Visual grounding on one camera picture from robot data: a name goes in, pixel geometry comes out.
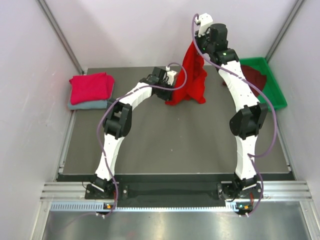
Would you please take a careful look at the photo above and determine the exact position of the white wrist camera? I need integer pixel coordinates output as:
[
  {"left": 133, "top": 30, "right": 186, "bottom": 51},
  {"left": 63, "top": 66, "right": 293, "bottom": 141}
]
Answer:
[
  {"left": 164, "top": 70, "right": 178, "bottom": 87},
  {"left": 194, "top": 13, "right": 213, "bottom": 37}
]

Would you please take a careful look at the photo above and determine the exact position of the green plastic bin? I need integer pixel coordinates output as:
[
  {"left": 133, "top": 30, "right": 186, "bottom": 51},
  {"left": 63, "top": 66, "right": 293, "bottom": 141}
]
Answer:
[{"left": 239, "top": 57, "right": 288, "bottom": 110}]

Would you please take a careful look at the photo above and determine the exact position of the right corner aluminium post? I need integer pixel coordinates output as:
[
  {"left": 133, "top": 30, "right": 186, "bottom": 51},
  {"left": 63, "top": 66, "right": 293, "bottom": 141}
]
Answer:
[{"left": 265, "top": 0, "right": 306, "bottom": 63}]

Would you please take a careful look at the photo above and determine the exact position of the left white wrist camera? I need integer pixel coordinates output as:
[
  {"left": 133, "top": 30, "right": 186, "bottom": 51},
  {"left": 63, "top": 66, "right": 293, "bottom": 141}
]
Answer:
[{"left": 164, "top": 70, "right": 178, "bottom": 87}]

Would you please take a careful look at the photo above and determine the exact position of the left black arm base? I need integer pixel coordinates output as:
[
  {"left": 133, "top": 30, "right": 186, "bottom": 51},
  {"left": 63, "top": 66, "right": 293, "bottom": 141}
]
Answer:
[{"left": 84, "top": 183, "right": 129, "bottom": 200}]

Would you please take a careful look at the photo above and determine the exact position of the bright red t-shirt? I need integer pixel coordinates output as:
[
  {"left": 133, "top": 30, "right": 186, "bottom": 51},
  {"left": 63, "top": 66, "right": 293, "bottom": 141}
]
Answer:
[{"left": 165, "top": 42, "right": 207, "bottom": 106}]

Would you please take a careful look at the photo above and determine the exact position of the dark red t-shirt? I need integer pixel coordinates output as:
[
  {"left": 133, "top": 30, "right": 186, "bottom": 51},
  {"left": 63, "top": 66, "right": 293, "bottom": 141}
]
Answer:
[{"left": 240, "top": 63, "right": 267, "bottom": 91}]

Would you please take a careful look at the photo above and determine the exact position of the slotted cable duct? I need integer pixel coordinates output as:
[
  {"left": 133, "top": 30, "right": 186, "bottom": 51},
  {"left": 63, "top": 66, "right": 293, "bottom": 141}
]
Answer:
[{"left": 50, "top": 201, "right": 249, "bottom": 213}]

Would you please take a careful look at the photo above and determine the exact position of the corner aluminium post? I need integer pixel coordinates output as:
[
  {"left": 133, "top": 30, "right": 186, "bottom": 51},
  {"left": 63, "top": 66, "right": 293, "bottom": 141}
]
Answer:
[
  {"left": 265, "top": 0, "right": 306, "bottom": 63},
  {"left": 36, "top": 0, "right": 85, "bottom": 75}
]

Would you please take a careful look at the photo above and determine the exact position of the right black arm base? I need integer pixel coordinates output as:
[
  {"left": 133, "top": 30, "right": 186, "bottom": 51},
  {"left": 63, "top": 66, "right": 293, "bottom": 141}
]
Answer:
[{"left": 217, "top": 181, "right": 262, "bottom": 202}]

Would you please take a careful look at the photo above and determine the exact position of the folded grey-blue t-shirt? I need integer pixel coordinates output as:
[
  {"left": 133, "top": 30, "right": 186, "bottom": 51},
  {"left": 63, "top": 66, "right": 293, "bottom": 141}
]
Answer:
[{"left": 67, "top": 100, "right": 108, "bottom": 110}]

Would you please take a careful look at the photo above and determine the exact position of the folded pink t-shirt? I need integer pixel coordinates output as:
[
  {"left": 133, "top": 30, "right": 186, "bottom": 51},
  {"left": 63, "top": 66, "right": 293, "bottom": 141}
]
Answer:
[{"left": 69, "top": 72, "right": 115, "bottom": 105}]

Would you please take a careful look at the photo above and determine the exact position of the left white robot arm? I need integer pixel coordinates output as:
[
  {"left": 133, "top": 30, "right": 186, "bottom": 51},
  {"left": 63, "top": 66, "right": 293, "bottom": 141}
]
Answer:
[{"left": 91, "top": 66, "right": 178, "bottom": 199}]

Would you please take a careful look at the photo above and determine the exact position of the purple cable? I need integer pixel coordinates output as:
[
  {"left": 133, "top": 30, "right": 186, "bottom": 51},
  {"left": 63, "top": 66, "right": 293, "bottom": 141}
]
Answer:
[
  {"left": 96, "top": 62, "right": 188, "bottom": 218},
  {"left": 191, "top": 13, "right": 278, "bottom": 218}
]

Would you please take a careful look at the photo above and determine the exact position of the left corner aluminium post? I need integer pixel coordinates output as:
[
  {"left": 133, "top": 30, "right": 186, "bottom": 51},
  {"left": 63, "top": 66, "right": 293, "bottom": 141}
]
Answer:
[{"left": 36, "top": 0, "right": 85, "bottom": 75}]

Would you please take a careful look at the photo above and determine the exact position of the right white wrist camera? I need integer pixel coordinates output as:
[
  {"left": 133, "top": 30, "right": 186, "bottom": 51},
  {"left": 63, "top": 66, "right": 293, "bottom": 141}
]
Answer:
[{"left": 194, "top": 13, "right": 213, "bottom": 37}]

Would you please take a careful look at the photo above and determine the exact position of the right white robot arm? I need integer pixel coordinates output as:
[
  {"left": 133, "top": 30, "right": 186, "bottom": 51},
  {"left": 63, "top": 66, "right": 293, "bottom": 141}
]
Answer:
[{"left": 195, "top": 22, "right": 268, "bottom": 198}]

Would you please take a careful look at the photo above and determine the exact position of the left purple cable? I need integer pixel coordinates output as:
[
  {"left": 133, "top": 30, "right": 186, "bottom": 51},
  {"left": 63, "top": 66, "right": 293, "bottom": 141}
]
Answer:
[{"left": 96, "top": 62, "right": 188, "bottom": 218}]

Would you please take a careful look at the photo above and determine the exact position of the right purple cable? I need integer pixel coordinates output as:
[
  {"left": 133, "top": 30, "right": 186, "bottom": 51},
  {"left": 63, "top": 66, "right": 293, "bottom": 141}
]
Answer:
[{"left": 191, "top": 13, "right": 278, "bottom": 218}]

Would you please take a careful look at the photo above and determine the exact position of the aluminium frame rail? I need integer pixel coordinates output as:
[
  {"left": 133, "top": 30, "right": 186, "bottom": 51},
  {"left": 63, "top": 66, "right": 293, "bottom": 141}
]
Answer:
[{"left": 40, "top": 180, "right": 312, "bottom": 202}]

